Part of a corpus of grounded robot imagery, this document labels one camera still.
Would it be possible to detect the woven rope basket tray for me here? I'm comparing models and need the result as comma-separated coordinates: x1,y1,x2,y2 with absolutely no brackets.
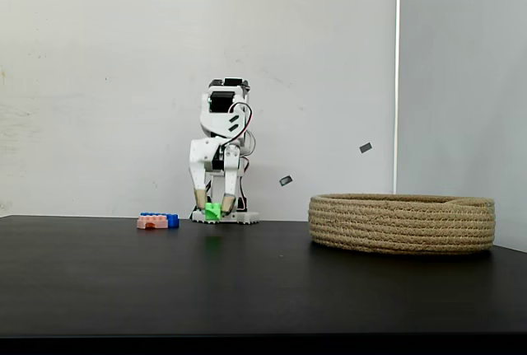
308,193,496,255

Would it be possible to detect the blue lego block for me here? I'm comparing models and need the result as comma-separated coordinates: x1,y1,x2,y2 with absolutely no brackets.
139,212,180,230

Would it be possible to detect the pink lego block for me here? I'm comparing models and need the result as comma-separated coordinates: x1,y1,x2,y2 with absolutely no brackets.
136,214,169,231

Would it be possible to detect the red black white servo cable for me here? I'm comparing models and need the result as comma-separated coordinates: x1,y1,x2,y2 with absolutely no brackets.
222,102,259,173

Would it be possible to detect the green lego block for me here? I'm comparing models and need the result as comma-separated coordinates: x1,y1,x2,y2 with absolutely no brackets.
204,202,224,221

